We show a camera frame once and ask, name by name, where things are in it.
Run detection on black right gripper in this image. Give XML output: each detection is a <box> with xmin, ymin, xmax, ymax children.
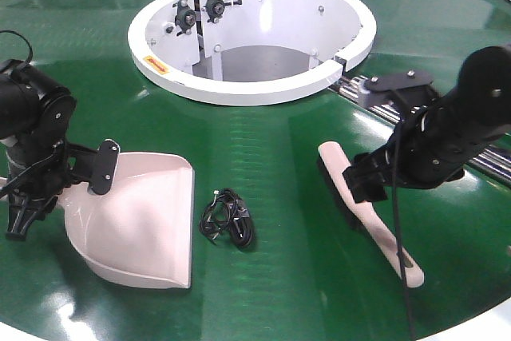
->
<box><xmin>343</xmin><ymin>107</ymin><xmax>491</xmax><ymax>203</ymax></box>

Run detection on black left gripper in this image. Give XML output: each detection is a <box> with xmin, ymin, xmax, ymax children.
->
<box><xmin>1</xmin><ymin>134</ymin><xmax>100</xmax><ymax>240</ymax></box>

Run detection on beige hand brush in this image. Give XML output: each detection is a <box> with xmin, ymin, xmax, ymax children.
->
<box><xmin>318</xmin><ymin>141</ymin><xmax>425</xmax><ymax>288</ymax></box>

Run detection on beige plastic dustpan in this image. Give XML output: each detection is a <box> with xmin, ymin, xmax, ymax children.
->
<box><xmin>0</xmin><ymin>152</ymin><xmax>196</xmax><ymax>290</ymax></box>

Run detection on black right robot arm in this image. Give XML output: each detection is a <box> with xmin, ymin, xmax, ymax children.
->
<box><xmin>343</xmin><ymin>46</ymin><xmax>510</xmax><ymax>203</ymax></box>

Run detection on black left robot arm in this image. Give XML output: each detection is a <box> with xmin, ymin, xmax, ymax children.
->
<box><xmin>1</xmin><ymin>59</ymin><xmax>97</xmax><ymax>240</ymax></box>

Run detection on steel conveyor rollers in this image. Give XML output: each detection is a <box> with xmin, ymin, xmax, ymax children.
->
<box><xmin>328</xmin><ymin>75</ymin><xmax>510</xmax><ymax>188</ymax></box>

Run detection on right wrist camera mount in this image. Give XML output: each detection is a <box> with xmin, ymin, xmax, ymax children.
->
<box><xmin>357</xmin><ymin>69</ymin><xmax>440</xmax><ymax>114</ymax></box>

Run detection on white inner conveyor ring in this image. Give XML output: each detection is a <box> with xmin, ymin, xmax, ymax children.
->
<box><xmin>127</xmin><ymin>0</ymin><xmax>377</xmax><ymax>107</ymax></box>

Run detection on left black bearing mount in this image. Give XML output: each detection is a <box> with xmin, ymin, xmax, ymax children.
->
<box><xmin>172</xmin><ymin>0</ymin><xmax>196</xmax><ymax>36</ymax></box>

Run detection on black bearing mount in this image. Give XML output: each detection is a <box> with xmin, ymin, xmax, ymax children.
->
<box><xmin>172</xmin><ymin>0</ymin><xmax>196</xmax><ymax>36</ymax></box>
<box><xmin>203</xmin><ymin>0</ymin><xmax>243</xmax><ymax>23</ymax></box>

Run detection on right black bearing mount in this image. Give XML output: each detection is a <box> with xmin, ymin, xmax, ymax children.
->
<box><xmin>203</xmin><ymin>0</ymin><xmax>243</xmax><ymax>23</ymax></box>

